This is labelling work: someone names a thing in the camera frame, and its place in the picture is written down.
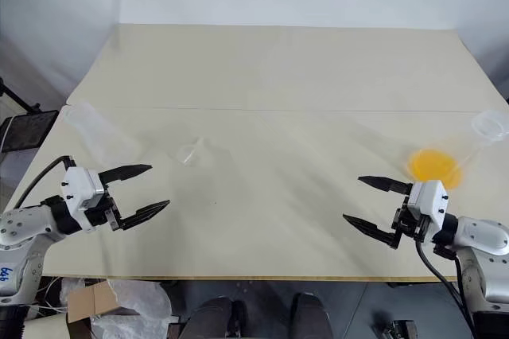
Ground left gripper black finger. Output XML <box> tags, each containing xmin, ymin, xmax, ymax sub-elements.
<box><xmin>98</xmin><ymin>163</ymin><xmax>153</xmax><ymax>189</ymax></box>
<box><xmin>119</xmin><ymin>199</ymin><xmax>172</xmax><ymax>232</ymax></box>

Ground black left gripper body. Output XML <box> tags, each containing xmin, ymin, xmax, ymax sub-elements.
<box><xmin>85</xmin><ymin>184</ymin><xmax>124</xmax><ymax>233</ymax></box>

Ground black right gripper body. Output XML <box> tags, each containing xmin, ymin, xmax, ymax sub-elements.
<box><xmin>391</xmin><ymin>193</ymin><xmax>429</xmax><ymax>242</ymax></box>

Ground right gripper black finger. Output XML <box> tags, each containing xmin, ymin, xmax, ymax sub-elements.
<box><xmin>357</xmin><ymin>174</ymin><xmax>414</xmax><ymax>197</ymax></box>
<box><xmin>342</xmin><ymin>213</ymin><xmax>402</xmax><ymax>251</ymax></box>

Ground clear narrow-necked flask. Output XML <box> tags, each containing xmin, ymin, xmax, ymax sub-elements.
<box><xmin>62</xmin><ymin>101</ymin><xmax>141</xmax><ymax>166</ymax></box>

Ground clear wide-mouthed flask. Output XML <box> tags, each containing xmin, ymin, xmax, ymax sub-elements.
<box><xmin>404</xmin><ymin>109</ymin><xmax>509</xmax><ymax>192</ymax></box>

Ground clear crumpled plastic bag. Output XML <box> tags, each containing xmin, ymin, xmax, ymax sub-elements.
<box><xmin>90</xmin><ymin>279</ymin><xmax>173</xmax><ymax>339</ymax></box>

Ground brown cardboard box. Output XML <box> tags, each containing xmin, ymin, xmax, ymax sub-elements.
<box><xmin>66</xmin><ymin>279</ymin><xmax>121</xmax><ymax>325</ymax></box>

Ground shiny metal object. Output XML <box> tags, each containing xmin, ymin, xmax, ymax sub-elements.
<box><xmin>380</xmin><ymin>318</ymin><xmax>419</xmax><ymax>339</ymax></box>

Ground dark rounded shape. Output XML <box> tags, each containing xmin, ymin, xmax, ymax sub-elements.
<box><xmin>291</xmin><ymin>292</ymin><xmax>334</xmax><ymax>339</ymax></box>
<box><xmin>185</xmin><ymin>296</ymin><xmax>248</xmax><ymax>339</ymax></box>

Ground black tripod stand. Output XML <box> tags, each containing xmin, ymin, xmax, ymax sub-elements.
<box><xmin>0</xmin><ymin>76</ymin><xmax>42</xmax><ymax>114</ymax></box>

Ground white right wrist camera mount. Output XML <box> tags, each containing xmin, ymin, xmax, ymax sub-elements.
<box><xmin>406</xmin><ymin>179</ymin><xmax>451</xmax><ymax>233</ymax></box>

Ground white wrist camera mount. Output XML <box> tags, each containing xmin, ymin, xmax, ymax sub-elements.
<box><xmin>61</xmin><ymin>166</ymin><xmax>107</xmax><ymax>233</ymax></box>
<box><xmin>406</xmin><ymin>179</ymin><xmax>451</xmax><ymax>233</ymax></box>

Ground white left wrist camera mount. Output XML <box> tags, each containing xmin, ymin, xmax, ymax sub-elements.
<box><xmin>61</xmin><ymin>166</ymin><xmax>107</xmax><ymax>233</ymax></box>

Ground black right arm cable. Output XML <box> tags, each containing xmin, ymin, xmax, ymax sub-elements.
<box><xmin>415</xmin><ymin>235</ymin><xmax>484</xmax><ymax>334</ymax></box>

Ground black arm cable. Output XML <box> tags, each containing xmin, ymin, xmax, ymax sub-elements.
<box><xmin>14</xmin><ymin>155</ymin><xmax>77</xmax><ymax>209</ymax></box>
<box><xmin>415</xmin><ymin>235</ymin><xmax>484</xmax><ymax>334</ymax></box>

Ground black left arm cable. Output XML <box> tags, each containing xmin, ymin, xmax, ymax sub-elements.
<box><xmin>14</xmin><ymin>155</ymin><xmax>77</xmax><ymax>209</ymax></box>

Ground thin white cords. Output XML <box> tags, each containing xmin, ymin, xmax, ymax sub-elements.
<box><xmin>37</xmin><ymin>275</ymin><xmax>71</xmax><ymax>314</ymax></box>

